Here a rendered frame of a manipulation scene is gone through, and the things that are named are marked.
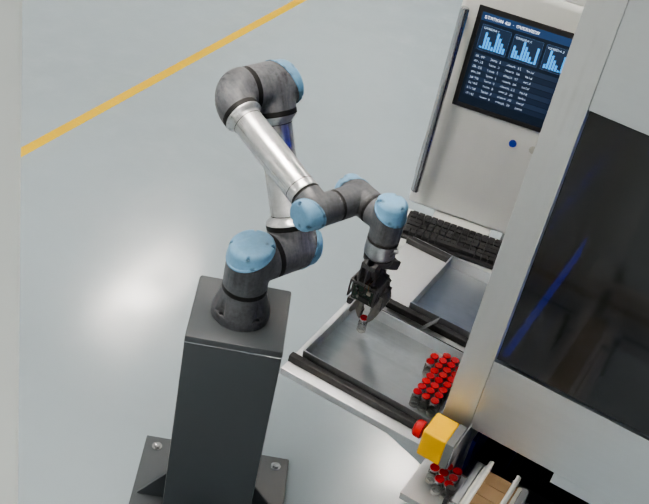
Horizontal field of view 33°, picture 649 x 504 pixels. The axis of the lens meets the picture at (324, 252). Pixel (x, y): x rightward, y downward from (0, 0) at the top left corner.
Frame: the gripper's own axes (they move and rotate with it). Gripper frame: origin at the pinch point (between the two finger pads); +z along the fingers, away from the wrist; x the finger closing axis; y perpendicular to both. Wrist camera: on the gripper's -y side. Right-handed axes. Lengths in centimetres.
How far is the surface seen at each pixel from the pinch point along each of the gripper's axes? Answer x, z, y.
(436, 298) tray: 8.9, 6.3, -25.7
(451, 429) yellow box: 35.3, -8.9, 29.8
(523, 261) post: 36, -52, 25
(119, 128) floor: -184, 96, -142
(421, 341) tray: 13.5, 5.7, -7.0
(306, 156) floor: -112, 96, -185
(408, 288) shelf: 1.1, 6.6, -24.4
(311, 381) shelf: -0.7, 6.5, 22.7
